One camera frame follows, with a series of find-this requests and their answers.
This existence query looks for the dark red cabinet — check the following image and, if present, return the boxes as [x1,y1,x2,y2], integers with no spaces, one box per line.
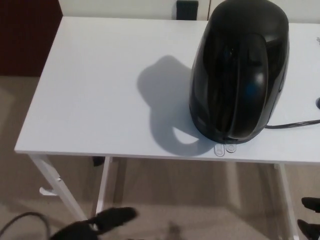
[0,0,63,77]

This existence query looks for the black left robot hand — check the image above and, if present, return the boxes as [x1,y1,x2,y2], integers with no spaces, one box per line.
[49,206,139,240]

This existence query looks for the white hook on table leg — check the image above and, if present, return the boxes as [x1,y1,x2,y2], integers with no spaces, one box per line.
[38,187,56,198]

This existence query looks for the black robot wrist cable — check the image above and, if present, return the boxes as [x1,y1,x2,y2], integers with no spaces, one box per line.
[0,211,53,240]

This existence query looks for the black floor door stop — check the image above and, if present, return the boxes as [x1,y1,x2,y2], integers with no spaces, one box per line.
[91,155,105,167]

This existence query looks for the white metal table leg frame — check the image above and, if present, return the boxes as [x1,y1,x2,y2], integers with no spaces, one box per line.
[26,153,113,222]
[273,163,305,240]

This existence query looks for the white cabinet fronts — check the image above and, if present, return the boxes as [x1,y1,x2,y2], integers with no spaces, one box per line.
[61,0,320,25]

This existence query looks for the black wall-mounted box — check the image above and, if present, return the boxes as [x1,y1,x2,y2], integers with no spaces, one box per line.
[175,0,199,21]

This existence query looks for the black electric kettle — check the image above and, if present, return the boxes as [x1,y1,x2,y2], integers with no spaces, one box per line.
[188,0,291,146]

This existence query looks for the clear oblong kettle base lever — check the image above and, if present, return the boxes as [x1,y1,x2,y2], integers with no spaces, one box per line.
[213,144,226,157]

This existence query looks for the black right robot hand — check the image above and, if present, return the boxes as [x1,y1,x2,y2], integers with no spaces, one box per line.
[296,196,320,240]

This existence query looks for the black kettle power cable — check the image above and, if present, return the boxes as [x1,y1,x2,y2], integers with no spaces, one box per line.
[264,119,320,130]

